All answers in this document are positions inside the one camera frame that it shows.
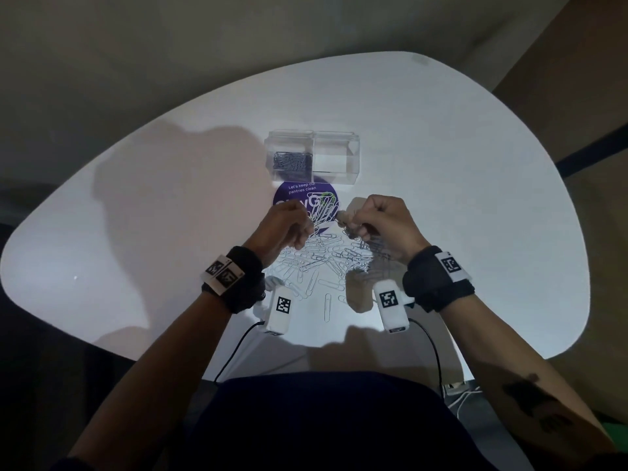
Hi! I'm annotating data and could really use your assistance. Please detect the person's right hand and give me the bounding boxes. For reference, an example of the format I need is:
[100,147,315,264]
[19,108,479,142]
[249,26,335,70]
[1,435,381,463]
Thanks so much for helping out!
[336,194,432,266]

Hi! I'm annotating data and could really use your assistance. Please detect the person's left hand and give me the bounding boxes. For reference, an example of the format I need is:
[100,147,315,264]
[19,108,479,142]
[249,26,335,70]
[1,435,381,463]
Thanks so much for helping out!
[243,198,316,269]

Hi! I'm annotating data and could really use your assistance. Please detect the pile of mixed paper clips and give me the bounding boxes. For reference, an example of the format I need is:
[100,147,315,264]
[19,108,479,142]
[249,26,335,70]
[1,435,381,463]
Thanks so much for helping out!
[267,190,393,323]

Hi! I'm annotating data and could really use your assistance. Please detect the cluster of sorted blue clips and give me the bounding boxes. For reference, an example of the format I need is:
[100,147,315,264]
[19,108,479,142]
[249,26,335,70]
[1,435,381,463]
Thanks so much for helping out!
[272,150,315,173]

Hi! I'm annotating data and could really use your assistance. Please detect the clear plastic two-compartment box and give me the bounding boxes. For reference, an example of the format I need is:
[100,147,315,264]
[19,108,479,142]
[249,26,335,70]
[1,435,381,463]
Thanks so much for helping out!
[264,130,362,186]

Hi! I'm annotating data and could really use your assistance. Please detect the person's right forearm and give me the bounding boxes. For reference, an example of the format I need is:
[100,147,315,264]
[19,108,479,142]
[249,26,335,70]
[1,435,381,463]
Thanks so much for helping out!
[439,294,619,466]

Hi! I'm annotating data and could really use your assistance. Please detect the person's left forearm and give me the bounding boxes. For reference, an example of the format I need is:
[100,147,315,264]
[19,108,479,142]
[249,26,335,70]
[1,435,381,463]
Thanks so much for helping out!
[68,294,232,471]

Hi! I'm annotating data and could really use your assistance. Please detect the person's dark blue clothing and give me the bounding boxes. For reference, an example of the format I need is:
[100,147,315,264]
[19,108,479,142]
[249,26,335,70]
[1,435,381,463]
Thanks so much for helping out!
[181,371,491,471]

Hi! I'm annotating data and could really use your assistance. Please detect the round purple sticker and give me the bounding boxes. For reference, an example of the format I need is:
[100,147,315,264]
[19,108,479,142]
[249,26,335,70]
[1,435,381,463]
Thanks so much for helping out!
[273,176,340,236]

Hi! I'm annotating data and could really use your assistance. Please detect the black left wristband with markers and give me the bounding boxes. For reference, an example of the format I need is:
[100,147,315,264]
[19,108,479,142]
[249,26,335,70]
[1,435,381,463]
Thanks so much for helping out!
[201,245,267,315]

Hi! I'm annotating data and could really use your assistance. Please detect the black wristband with markers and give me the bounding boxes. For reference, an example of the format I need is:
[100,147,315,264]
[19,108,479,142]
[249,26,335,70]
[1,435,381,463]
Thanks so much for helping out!
[201,245,267,315]
[402,245,476,313]

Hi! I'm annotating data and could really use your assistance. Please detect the black right wristband with markers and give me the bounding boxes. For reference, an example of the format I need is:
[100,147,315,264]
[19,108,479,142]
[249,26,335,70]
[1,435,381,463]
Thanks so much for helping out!
[402,245,476,313]

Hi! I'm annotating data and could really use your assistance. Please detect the black bar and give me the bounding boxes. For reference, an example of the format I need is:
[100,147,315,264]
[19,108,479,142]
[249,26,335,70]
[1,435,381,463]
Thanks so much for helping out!
[554,123,628,180]

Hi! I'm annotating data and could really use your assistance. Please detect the green object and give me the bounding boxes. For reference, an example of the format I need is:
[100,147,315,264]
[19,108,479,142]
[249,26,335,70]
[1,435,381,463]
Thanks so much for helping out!
[601,419,628,442]

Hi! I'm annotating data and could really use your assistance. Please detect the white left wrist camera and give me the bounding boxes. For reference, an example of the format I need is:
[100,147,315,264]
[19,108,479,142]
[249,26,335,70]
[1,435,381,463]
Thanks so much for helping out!
[264,284,298,337]

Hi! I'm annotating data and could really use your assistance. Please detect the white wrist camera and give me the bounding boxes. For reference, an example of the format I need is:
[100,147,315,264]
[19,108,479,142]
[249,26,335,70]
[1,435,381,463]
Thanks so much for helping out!
[372,279,411,335]
[264,284,298,337]

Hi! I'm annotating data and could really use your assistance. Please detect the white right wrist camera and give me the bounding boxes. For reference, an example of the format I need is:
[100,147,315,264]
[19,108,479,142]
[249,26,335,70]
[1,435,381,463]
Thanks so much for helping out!
[372,279,411,335]

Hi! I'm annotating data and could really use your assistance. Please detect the black left camera cable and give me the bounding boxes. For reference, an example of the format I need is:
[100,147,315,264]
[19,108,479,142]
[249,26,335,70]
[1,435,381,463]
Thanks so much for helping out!
[213,321,266,386]

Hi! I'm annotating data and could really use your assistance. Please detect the black camera cable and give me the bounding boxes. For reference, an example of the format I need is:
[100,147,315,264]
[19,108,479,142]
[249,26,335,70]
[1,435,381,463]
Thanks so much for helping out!
[213,321,266,386]
[408,318,445,396]

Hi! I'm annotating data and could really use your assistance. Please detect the black right camera cable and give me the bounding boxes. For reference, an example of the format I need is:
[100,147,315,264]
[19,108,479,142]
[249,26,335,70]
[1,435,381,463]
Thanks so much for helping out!
[408,318,445,396]

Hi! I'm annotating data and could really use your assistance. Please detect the white cables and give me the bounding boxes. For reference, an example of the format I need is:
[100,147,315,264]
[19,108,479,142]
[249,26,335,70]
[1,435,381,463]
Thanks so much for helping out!
[441,382,484,413]

